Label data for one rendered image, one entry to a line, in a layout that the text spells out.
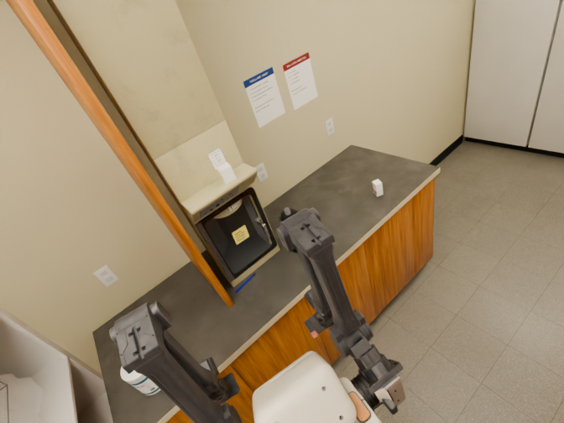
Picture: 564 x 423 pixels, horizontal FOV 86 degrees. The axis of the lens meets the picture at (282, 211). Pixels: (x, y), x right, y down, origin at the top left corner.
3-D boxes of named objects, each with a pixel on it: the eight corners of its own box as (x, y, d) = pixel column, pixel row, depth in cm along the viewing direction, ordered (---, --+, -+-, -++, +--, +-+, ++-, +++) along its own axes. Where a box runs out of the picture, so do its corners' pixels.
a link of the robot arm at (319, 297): (284, 235, 72) (320, 213, 75) (273, 224, 77) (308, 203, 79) (321, 331, 97) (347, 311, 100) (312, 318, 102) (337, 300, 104)
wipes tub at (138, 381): (138, 378, 131) (117, 363, 122) (164, 357, 136) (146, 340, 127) (146, 403, 122) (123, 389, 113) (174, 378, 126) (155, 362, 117)
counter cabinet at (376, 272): (178, 399, 216) (96, 336, 162) (365, 231, 288) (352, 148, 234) (221, 494, 168) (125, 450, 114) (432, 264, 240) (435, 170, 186)
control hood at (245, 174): (190, 221, 127) (180, 202, 121) (251, 180, 138) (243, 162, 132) (202, 232, 119) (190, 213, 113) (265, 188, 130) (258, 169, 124)
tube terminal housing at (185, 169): (212, 264, 173) (135, 147, 127) (256, 231, 185) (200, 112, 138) (233, 287, 155) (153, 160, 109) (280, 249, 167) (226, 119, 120)
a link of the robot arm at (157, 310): (109, 342, 63) (158, 312, 65) (108, 322, 67) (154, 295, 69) (201, 415, 88) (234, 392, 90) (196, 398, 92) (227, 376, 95)
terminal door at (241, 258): (231, 280, 152) (195, 223, 128) (277, 244, 163) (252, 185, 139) (232, 281, 152) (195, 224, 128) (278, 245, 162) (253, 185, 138)
